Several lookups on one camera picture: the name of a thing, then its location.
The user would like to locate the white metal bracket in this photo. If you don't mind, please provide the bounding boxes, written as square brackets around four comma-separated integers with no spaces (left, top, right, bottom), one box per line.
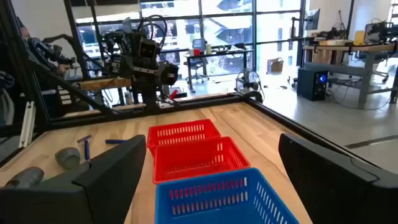
[18,101,35,149]

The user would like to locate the black office desk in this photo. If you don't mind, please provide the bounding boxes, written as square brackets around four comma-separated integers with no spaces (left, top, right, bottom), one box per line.
[183,49,256,93]

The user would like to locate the wooden workbench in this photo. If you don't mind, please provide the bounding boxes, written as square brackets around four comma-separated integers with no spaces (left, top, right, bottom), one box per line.
[303,42,398,110]

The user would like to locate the black computer tower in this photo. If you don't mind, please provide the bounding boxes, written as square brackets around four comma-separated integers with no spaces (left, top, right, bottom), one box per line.
[297,68,329,102]

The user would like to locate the black aluminium table frame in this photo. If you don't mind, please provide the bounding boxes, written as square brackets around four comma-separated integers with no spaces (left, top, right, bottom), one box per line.
[0,0,379,167]

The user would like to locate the black office chair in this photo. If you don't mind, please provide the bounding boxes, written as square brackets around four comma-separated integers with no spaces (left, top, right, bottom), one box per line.
[185,57,210,85]

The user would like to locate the cardboard box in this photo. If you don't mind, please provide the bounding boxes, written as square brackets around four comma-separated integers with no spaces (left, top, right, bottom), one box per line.
[267,57,284,74]

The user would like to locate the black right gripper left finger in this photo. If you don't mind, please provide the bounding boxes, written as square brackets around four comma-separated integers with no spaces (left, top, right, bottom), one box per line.
[0,134,147,224]

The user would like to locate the wooden bench top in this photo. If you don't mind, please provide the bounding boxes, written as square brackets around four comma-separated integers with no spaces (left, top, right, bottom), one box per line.
[79,77,132,91]

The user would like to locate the grey deodorant bottle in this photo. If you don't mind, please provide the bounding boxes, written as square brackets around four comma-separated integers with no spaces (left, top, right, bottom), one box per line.
[3,166,45,189]
[55,147,81,170]

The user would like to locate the person's hand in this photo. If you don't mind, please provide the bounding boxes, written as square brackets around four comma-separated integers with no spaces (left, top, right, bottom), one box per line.
[57,63,72,76]

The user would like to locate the small red plastic basket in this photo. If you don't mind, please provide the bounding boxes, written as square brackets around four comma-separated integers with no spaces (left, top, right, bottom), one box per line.
[146,119,222,156]

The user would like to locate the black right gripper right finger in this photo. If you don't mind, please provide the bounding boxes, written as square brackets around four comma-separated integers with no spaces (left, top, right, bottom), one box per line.
[279,133,398,224]

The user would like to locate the blue plastic basket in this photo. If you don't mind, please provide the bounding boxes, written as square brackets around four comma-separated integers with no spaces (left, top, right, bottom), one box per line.
[154,167,301,224]

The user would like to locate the person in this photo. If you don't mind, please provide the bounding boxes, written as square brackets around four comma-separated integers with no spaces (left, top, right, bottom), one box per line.
[17,17,32,40]

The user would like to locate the yellow container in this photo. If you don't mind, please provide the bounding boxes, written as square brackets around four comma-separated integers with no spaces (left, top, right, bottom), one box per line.
[354,30,366,46]

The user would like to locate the monitor on arm mount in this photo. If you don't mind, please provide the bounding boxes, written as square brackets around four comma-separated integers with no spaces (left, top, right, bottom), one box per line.
[303,8,321,31]

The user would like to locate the round floor fan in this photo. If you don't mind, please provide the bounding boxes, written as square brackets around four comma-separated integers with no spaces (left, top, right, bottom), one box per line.
[235,70,265,103]

